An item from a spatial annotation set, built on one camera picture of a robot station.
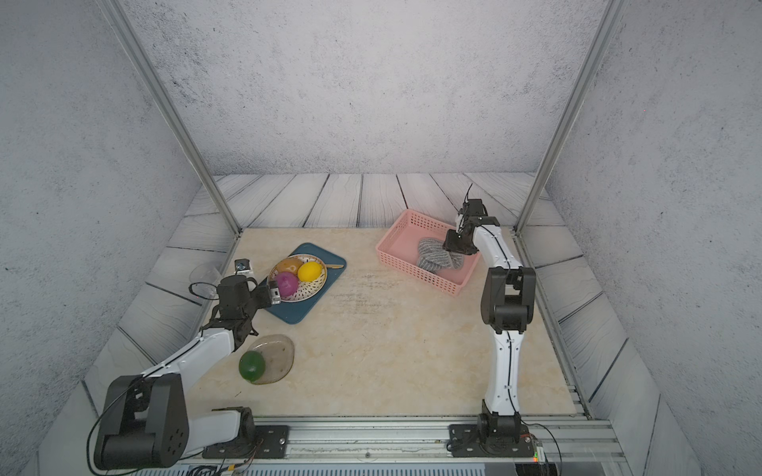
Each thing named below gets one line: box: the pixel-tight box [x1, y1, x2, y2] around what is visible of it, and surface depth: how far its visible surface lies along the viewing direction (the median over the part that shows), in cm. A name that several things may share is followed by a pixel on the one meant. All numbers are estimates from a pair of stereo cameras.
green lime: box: [239, 350, 266, 383], surface depth 83 cm
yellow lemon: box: [296, 261, 323, 283], surface depth 104 cm
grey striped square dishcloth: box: [416, 237, 466, 273], surface depth 110 cm
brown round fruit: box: [275, 258, 303, 275], surface depth 105 cm
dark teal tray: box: [258, 241, 348, 325], surface depth 100 cm
